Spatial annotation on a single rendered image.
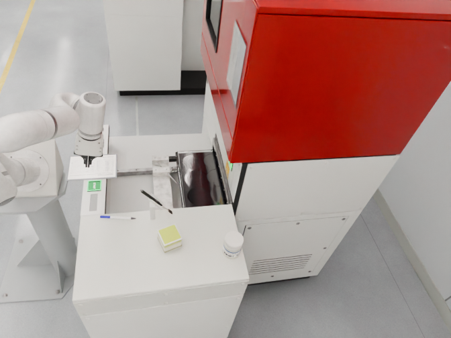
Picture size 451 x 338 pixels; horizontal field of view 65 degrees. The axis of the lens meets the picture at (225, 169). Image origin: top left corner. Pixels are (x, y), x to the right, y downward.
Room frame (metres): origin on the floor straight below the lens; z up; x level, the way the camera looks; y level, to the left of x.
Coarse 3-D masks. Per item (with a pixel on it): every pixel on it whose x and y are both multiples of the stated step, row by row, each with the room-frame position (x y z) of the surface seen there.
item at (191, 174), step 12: (180, 156) 1.22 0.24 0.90; (192, 156) 1.24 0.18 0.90; (204, 156) 1.25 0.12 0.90; (192, 168) 1.16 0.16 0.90; (204, 168) 1.17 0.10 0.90; (216, 168) 1.18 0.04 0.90; (192, 180) 1.08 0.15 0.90; (204, 180) 1.09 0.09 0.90; (216, 180) 1.11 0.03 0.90; (192, 192) 1.01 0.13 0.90; (204, 192) 1.02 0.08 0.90; (216, 192) 1.04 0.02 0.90; (192, 204) 0.95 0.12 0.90; (204, 204) 0.96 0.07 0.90; (216, 204) 0.97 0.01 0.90
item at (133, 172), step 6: (132, 168) 1.13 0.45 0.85; (138, 168) 1.14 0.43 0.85; (144, 168) 1.15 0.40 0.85; (150, 168) 1.15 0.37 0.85; (174, 168) 1.18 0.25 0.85; (180, 168) 1.19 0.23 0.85; (120, 174) 1.09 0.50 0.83; (126, 174) 1.10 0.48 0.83; (132, 174) 1.11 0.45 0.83; (138, 174) 1.12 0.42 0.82; (144, 174) 1.13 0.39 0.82
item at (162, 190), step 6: (156, 180) 1.06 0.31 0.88; (162, 180) 1.07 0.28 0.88; (168, 180) 1.07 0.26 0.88; (156, 186) 1.02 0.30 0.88; (162, 186) 1.03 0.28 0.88; (168, 186) 1.04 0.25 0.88; (156, 192) 0.99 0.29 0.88; (162, 192) 0.99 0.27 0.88; (168, 192) 1.00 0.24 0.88; (162, 198) 0.96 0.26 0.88; (168, 198) 0.97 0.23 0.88; (168, 204) 0.94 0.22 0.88
